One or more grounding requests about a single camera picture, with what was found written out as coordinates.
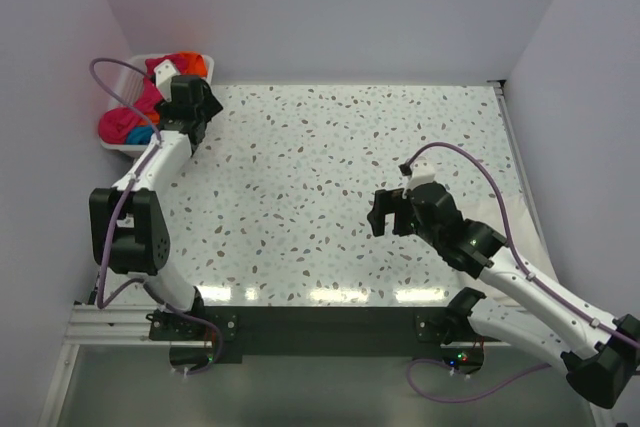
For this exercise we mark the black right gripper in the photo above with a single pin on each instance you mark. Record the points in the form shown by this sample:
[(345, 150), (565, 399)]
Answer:
[(390, 201)]

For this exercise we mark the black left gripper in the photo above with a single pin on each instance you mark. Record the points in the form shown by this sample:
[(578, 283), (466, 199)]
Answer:
[(211, 107)]

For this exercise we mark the orange t shirt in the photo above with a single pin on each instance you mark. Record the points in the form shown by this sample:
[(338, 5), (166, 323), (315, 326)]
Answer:
[(187, 62)]

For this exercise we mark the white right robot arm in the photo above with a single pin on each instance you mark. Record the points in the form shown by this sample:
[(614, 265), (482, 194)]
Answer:
[(596, 352)]

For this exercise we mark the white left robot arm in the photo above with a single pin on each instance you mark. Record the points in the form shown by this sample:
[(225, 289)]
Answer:
[(130, 239)]

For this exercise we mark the blue t shirt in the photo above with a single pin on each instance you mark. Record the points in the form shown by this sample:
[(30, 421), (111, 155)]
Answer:
[(140, 135)]

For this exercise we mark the pink t shirt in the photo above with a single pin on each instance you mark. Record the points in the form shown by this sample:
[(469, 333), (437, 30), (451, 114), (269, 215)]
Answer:
[(116, 123)]

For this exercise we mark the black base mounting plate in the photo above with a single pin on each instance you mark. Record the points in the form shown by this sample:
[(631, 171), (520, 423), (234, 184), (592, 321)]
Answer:
[(229, 334)]

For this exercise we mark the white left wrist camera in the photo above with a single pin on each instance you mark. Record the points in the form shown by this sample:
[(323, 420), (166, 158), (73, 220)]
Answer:
[(164, 72)]

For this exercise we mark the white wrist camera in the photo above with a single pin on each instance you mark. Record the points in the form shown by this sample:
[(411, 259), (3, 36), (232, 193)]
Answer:
[(417, 172), (164, 72)]

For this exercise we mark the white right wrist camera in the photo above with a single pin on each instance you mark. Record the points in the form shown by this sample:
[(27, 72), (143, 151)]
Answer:
[(417, 172)]

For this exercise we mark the aluminium frame rail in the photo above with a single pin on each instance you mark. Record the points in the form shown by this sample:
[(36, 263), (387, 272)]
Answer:
[(122, 325)]

